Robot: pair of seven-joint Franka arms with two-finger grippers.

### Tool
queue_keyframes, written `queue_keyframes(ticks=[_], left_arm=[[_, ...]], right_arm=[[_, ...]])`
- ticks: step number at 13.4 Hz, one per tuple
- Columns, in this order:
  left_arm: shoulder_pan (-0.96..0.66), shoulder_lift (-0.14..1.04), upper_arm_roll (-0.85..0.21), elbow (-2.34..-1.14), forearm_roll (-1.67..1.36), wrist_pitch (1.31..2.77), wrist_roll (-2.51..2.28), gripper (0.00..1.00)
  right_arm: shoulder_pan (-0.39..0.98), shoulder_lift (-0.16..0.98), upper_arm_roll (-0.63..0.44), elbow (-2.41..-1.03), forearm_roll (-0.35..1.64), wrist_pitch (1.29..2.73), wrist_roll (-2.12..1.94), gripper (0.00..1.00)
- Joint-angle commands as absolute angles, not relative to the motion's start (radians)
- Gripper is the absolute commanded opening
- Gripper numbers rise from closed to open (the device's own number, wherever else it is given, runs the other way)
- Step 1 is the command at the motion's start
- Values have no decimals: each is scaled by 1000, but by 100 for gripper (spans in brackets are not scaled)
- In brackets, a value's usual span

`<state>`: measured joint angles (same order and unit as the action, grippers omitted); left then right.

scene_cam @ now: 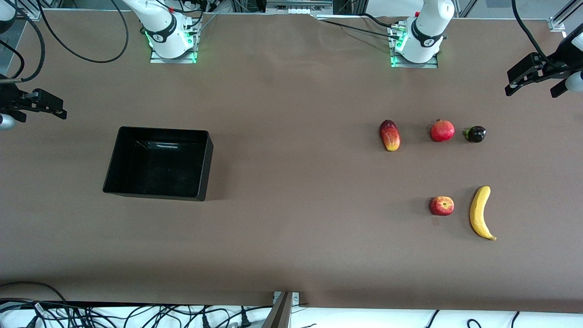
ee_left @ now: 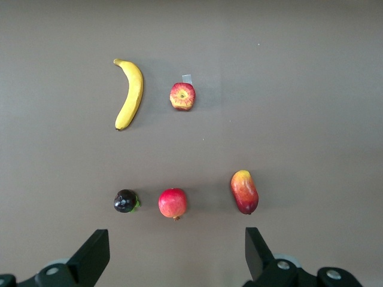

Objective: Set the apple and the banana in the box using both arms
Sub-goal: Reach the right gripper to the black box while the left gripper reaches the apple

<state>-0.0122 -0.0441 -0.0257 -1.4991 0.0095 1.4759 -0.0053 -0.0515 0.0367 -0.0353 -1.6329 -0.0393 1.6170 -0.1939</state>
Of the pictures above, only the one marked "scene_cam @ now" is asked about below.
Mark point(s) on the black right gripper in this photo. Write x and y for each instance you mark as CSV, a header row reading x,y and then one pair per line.
x,y
9,96

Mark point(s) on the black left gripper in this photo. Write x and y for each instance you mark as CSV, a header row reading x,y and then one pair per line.
x,y
551,66

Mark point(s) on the yellow banana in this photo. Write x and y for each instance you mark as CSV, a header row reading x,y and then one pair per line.
x,y
478,214

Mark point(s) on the black plastic box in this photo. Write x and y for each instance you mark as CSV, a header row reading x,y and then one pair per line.
x,y
159,193

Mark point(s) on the red apple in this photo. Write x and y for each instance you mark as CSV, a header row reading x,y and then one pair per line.
x,y
442,206

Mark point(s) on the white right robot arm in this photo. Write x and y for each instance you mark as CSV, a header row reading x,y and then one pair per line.
x,y
164,27

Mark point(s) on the dark purple mangosteen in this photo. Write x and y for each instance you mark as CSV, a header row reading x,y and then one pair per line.
x,y
476,134

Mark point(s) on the red pomegranate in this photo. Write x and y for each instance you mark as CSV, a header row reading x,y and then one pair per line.
x,y
442,130

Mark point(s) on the red yellow mango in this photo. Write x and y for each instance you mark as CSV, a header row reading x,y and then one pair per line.
x,y
390,135

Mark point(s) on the brown table cover sheet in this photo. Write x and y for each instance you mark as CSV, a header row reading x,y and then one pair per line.
x,y
291,91

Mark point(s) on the aluminium frame profile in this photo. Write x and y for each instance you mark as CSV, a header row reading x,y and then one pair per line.
x,y
23,11
565,16

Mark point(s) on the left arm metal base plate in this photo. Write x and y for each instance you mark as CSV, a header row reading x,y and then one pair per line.
x,y
430,65

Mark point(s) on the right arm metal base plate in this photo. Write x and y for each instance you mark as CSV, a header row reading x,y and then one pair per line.
x,y
157,59

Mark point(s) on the aluminium bracket post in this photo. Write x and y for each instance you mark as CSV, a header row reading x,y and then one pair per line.
x,y
280,314

